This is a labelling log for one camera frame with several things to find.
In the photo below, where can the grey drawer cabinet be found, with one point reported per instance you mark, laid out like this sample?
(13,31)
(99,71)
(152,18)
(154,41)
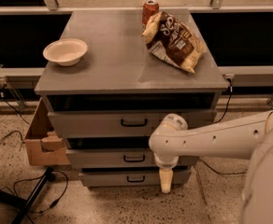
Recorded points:
(118,74)

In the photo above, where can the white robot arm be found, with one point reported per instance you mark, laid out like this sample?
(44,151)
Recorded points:
(249,138)

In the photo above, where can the cardboard box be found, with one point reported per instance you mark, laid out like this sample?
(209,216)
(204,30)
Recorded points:
(43,146)

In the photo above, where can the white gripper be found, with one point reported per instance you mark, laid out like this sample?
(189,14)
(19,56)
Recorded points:
(165,161)

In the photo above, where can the red soda can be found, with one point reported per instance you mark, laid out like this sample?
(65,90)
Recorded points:
(150,7)

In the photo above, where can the grey bottom drawer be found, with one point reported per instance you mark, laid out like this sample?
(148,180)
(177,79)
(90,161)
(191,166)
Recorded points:
(120,178)

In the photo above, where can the grey top drawer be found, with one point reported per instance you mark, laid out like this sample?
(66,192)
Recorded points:
(70,124)

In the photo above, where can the white paper bowl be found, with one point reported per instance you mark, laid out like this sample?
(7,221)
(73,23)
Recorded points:
(65,52)

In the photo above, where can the black stand leg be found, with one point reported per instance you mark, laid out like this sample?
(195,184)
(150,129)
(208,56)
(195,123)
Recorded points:
(23,205)

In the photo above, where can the brown chip bag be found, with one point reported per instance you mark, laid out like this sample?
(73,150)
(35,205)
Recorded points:
(173,42)

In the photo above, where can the grey drawer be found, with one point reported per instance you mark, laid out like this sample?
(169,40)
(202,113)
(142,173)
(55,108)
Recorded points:
(111,158)
(70,124)
(120,178)

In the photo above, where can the metal railing frame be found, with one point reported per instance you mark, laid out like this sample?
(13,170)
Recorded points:
(238,32)

